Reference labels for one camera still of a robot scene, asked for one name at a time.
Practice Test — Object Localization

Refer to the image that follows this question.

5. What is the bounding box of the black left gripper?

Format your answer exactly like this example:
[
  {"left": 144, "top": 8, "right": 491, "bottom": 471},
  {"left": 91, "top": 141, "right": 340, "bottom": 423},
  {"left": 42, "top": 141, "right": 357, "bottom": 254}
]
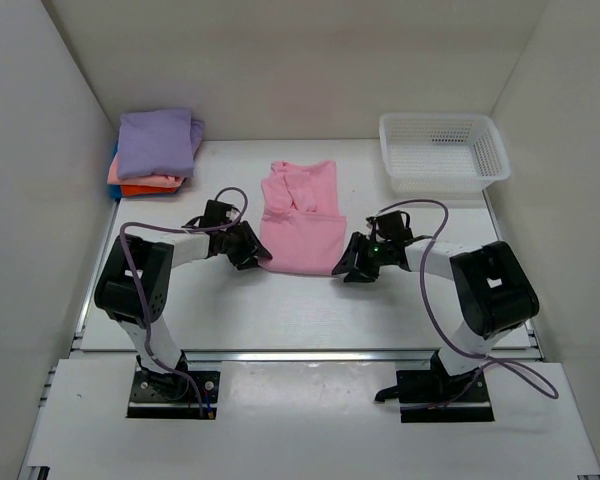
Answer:
[{"left": 222, "top": 220, "right": 272, "bottom": 271}]

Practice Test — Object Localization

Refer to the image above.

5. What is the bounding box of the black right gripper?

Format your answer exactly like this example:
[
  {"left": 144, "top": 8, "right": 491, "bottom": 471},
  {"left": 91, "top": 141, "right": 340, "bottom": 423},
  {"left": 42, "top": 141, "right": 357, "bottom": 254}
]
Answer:
[{"left": 332, "top": 233, "right": 391, "bottom": 283}]

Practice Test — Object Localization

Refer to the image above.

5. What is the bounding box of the pink t-shirt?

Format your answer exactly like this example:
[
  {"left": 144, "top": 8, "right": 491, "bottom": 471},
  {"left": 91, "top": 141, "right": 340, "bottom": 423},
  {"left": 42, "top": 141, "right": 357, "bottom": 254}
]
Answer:
[{"left": 259, "top": 160, "right": 347, "bottom": 276}]

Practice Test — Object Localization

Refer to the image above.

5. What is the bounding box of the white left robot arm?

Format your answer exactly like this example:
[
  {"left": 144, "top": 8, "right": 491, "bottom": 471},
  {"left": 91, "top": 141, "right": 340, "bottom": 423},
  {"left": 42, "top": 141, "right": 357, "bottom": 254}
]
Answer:
[{"left": 94, "top": 199, "right": 273, "bottom": 398}]

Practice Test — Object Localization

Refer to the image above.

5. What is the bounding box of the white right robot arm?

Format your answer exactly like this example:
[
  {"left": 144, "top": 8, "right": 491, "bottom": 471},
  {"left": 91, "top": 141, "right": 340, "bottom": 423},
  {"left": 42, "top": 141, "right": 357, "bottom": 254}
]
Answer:
[{"left": 331, "top": 210, "right": 539, "bottom": 401}]

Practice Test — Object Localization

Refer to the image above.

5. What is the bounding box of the white plastic basket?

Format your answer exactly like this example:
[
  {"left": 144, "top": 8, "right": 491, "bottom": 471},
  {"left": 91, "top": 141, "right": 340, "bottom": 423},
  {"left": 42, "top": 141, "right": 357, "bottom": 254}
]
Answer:
[{"left": 379, "top": 113, "right": 510, "bottom": 194}]

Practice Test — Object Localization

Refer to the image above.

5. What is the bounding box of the folded orange t-shirt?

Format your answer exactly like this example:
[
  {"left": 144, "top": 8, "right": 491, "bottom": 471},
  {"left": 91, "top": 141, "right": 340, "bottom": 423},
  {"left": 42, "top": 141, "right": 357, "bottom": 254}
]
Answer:
[{"left": 120, "top": 185, "right": 180, "bottom": 198}]

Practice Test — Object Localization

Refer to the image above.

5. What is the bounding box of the folded purple t-shirt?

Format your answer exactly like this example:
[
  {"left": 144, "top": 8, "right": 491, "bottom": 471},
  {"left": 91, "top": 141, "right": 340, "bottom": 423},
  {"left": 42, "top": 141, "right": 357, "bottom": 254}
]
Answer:
[{"left": 117, "top": 108, "right": 205, "bottom": 180}]

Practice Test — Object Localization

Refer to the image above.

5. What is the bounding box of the folded blue t-shirt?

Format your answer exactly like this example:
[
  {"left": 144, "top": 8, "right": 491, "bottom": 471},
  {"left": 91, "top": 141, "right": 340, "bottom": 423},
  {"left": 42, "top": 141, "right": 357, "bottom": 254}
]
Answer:
[{"left": 107, "top": 143, "right": 123, "bottom": 201}]

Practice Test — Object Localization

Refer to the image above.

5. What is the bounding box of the folded salmon t-shirt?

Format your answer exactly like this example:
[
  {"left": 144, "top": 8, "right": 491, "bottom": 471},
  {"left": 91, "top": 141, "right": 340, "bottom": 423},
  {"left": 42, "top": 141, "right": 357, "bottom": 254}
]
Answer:
[{"left": 107, "top": 154, "right": 185, "bottom": 188}]

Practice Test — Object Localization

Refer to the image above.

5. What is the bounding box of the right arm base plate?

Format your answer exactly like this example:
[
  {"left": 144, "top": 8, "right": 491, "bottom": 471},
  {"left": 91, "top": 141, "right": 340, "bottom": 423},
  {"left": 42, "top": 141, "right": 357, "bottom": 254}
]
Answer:
[{"left": 374, "top": 369, "right": 495, "bottom": 423}]

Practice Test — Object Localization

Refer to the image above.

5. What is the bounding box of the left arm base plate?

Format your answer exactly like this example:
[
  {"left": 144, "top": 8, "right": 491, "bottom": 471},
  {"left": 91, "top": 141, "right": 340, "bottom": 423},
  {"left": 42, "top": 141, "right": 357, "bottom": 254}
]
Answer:
[{"left": 126, "top": 367, "right": 221, "bottom": 421}]

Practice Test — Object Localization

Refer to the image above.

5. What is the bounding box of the aluminium table edge rail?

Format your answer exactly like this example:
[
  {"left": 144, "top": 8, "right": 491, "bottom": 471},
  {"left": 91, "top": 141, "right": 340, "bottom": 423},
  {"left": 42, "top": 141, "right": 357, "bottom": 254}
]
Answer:
[{"left": 72, "top": 199, "right": 544, "bottom": 366}]

